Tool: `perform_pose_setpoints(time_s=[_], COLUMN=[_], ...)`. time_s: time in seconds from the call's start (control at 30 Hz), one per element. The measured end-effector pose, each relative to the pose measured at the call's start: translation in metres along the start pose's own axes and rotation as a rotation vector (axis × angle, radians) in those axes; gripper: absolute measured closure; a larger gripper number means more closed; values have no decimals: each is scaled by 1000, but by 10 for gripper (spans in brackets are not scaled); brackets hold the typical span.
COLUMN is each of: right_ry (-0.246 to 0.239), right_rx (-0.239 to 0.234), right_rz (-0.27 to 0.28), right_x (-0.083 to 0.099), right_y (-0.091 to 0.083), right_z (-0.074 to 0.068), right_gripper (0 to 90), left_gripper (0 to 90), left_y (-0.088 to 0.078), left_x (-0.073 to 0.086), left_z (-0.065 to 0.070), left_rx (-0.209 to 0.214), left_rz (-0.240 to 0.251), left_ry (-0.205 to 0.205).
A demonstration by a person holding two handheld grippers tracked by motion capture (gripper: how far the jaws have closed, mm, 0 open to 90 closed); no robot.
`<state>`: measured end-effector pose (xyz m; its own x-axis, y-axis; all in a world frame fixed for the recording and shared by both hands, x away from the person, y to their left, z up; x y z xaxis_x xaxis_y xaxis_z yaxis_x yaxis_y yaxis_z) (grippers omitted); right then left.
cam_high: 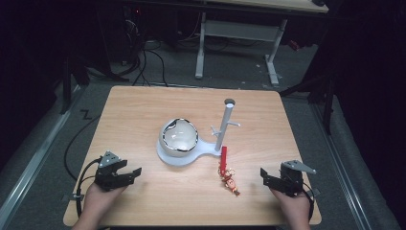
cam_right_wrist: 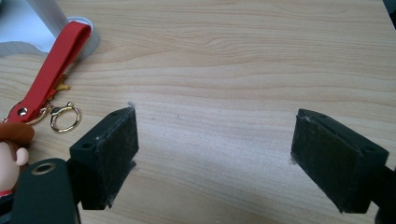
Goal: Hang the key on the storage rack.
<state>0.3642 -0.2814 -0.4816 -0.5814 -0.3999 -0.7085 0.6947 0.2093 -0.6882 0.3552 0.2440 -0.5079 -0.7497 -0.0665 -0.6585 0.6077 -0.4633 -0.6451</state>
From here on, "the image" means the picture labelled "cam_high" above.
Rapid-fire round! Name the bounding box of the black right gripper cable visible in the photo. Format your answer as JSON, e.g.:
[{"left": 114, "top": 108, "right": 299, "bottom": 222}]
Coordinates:
[{"left": 299, "top": 181, "right": 316, "bottom": 222}]

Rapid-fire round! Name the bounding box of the person's left hand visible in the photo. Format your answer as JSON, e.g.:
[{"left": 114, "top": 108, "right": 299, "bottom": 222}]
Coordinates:
[{"left": 82, "top": 181, "right": 127, "bottom": 220}]

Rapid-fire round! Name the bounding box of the red strap figurine keychain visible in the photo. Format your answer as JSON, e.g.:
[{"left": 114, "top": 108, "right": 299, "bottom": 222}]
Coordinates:
[{"left": 217, "top": 145, "right": 241, "bottom": 196}]

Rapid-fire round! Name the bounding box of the person's right hand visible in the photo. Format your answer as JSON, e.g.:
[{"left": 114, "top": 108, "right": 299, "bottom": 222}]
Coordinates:
[{"left": 270, "top": 187, "right": 312, "bottom": 224}]

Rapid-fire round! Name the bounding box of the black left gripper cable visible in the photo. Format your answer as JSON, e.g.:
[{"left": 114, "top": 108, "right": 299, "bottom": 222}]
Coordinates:
[{"left": 75, "top": 157, "right": 103, "bottom": 219}]

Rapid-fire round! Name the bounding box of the white peg stand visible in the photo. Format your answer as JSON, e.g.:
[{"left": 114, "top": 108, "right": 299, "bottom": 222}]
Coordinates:
[{"left": 155, "top": 98, "right": 242, "bottom": 168}]

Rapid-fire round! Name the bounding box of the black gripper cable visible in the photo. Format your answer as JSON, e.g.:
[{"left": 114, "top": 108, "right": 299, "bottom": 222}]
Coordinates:
[
  {"left": 299, "top": 181, "right": 316, "bottom": 222},
  {"left": 75, "top": 157, "right": 103, "bottom": 219}
]

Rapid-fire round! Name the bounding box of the black floor cable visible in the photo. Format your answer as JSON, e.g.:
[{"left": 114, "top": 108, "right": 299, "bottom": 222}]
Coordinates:
[{"left": 63, "top": 114, "right": 101, "bottom": 182}]

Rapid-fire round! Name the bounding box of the bundle of black cables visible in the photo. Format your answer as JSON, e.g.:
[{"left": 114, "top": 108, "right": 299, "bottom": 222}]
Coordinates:
[{"left": 118, "top": 18, "right": 169, "bottom": 88}]

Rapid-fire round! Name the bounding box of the metal floor rail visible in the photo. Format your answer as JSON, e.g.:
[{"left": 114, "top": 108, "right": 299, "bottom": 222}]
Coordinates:
[
  {"left": 0, "top": 85, "right": 84, "bottom": 224},
  {"left": 309, "top": 101, "right": 373, "bottom": 230}
]

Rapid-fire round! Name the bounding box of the black metal stand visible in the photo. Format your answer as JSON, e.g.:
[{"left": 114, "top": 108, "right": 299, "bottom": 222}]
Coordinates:
[
  {"left": 279, "top": 60, "right": 340, "bottom": 135},
  {"left": 58, "top": 57, "right": 92, "bottom": 115}
]

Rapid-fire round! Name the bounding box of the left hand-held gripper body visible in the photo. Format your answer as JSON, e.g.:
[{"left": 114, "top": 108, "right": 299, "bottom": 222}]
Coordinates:
[{"left": 93, "top": 150, "right": 129, "bottom": 193}]

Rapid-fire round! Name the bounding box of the white-legged wooden desk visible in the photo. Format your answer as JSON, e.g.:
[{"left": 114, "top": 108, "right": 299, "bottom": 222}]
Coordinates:
[{"left": 193, "top": 0, "right": 329, "bottom": 88}]

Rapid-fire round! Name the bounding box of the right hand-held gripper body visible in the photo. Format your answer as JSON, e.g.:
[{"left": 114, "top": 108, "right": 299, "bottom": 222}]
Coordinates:
[{"left": 279, "top": 159, "right": 318, "bottom": 197}]

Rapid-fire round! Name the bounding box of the white bowl with dark rim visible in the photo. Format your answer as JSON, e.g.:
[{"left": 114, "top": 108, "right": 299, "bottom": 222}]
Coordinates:
[{"left": 158, "top": 117, "right": 200, "bottom": 158}]

